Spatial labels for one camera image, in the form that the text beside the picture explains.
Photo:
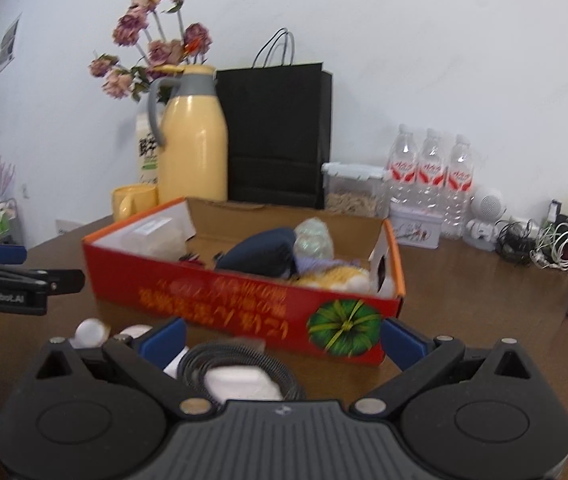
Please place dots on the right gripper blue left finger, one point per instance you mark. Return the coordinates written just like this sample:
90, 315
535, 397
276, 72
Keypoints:
143, 360

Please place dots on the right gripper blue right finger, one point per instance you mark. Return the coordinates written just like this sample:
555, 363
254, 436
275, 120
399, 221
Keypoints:
423, 363

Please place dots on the white charger case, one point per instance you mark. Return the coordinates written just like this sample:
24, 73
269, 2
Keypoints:
241, 382

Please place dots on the iridescent plastic wrapped item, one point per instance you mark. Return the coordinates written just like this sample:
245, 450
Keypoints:
313, 240

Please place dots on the clear seed storage container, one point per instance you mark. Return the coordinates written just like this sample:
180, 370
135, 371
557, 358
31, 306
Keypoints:
351, 188

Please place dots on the white plastic bag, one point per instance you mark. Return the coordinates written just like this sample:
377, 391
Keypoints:
161, 238

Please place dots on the dried pink rose bouquet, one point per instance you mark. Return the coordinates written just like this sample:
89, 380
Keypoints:
157, 31

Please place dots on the water bottle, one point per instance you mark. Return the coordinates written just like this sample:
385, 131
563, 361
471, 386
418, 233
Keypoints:
459, 182
402, 167
431, 171

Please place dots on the yellow thermos jug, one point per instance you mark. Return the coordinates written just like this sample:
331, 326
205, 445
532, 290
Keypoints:
189, 127

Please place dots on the black paper shopping bag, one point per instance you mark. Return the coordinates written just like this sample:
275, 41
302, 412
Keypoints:
279, 122

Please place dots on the white astronaut figurine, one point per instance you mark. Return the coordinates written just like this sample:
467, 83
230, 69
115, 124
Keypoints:
487, 207

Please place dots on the white milk carton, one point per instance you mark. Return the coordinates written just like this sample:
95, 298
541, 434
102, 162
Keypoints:
146, 150

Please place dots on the left water bottle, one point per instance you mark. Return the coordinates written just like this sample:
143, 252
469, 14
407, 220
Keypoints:
402, 167

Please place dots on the yellow ceramic mug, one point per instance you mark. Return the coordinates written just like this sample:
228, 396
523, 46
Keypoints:
133, 199

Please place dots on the middle water bottle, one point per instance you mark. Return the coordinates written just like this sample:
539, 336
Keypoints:
431, 171

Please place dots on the yellow plush toy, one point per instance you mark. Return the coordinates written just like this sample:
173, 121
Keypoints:
338, 279

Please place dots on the right water bottle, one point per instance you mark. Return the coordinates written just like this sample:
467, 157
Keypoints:
459, 182

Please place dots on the orange cardboard box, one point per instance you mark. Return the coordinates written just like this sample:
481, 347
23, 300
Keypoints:
321, 322

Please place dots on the purple folded cloth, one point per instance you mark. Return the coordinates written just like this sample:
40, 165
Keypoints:
309, 265

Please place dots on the white round ball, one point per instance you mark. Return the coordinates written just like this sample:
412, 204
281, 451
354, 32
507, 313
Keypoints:
90, 333

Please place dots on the dark navy pouch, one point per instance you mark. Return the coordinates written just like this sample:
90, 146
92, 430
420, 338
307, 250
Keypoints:
268, 254

